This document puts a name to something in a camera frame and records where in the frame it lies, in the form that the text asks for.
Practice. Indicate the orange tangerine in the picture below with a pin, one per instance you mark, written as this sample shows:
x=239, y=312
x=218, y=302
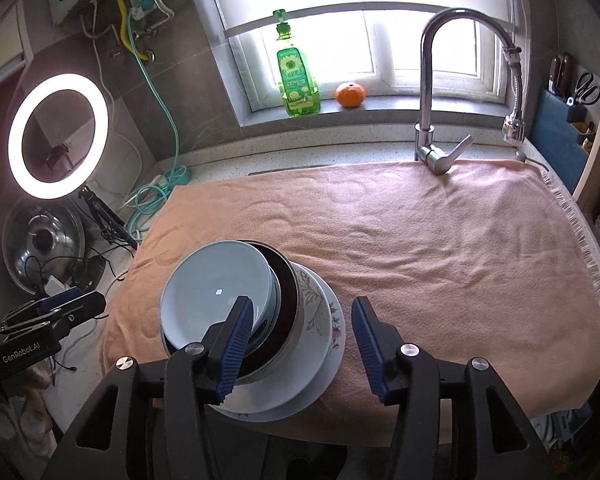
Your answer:
x=351, y=96

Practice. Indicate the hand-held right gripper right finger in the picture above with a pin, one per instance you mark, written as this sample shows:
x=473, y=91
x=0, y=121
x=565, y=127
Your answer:
x=367, y=345

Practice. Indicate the light blue ceramic bowl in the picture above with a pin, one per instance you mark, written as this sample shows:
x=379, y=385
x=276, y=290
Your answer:
x=205, y=290

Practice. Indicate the chrome faucet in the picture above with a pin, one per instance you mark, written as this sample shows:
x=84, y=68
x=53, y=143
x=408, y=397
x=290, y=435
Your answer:
x=425, y=85

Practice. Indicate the small floral white plate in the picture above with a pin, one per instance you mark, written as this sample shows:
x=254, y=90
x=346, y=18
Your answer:
x=310, y=300

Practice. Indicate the white wall socket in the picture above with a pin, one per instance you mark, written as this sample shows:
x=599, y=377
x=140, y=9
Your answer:
x=144, y=4

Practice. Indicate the black tripod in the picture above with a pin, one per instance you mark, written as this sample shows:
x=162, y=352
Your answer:
x=97, y=210

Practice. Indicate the white charger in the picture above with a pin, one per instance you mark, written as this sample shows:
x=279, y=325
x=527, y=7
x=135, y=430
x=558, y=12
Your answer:
x=55, y=285

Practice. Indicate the green dish soap bottle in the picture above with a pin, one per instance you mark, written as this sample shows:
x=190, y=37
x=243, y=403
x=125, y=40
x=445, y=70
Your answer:
x=295, y=85

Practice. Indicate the blue patterned cloth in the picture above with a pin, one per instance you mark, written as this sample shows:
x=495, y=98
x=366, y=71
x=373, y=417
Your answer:
x=565, y=425

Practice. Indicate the person's left hand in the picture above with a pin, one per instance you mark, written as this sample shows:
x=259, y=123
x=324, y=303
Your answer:
x=37, y=400

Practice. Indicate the large steel bowl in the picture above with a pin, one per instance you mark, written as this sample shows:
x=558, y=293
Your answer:
x=280, y=372

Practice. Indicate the blue knife holder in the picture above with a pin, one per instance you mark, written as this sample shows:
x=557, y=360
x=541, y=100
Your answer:
x=555, y=135

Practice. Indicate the large white leaf-pattern plate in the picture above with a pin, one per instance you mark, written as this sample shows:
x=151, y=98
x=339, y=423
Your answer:
x=290, y=395

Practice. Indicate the window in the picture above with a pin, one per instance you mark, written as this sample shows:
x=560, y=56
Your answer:
x=380, y=45

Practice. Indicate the teal power strip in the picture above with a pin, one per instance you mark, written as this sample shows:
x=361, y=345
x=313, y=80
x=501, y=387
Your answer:
x=180, y=176

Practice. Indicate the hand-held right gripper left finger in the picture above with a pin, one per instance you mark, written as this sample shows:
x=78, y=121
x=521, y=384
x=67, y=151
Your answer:
x=232, y=350

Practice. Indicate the black scissors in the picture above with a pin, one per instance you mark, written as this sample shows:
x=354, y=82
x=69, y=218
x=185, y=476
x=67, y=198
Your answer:
x=585, y=87

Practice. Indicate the peach towel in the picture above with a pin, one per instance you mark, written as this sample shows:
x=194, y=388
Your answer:
x=430, y=260

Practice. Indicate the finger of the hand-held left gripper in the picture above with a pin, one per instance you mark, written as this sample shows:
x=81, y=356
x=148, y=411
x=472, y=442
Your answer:
x=80, y=305

